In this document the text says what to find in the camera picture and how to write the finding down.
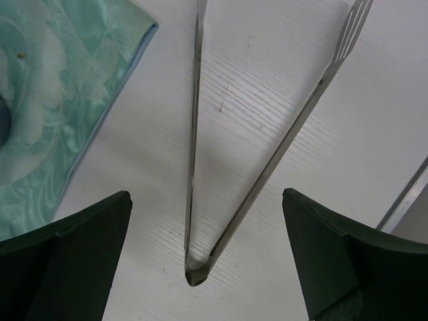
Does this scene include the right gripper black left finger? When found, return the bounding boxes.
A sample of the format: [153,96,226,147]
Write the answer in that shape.
[1,191,132,320]

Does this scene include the aluminium table edge rail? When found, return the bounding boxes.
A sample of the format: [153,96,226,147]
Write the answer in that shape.
[376,158,428,233]

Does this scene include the stainless steel tongs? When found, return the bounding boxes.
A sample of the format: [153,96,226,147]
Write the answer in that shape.
[184,1,372,287]

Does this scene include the teal patterned placemat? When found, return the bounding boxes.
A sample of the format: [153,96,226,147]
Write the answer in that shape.
[1,1,158,240]

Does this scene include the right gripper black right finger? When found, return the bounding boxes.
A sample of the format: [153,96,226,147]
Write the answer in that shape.
[282,188,427,320]

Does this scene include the grey-blue mug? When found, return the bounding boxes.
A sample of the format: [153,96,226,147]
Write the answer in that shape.
[0,97,12,146]

